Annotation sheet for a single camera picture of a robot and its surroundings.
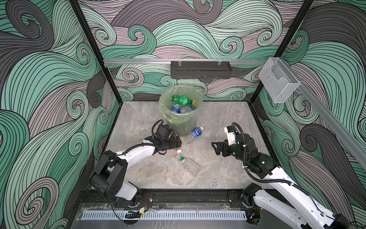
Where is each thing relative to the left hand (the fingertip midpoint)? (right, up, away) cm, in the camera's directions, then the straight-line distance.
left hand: (177, 142), depth 88 cm
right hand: (+23, +3, -13) cm, 27 cm away
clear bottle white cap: (+9, -15, -3) cm, 17 cm away
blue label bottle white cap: (+5, +21, -1) cm, 21 cm away
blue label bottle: (+13, +5, +7) cm, 15 cm away
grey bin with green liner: (+2, +23, +5) cm, 24 cm away
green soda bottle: (+3, +27, +3) cm, 27 cm away
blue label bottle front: (-1, +22, +4) cm, 22 cm away
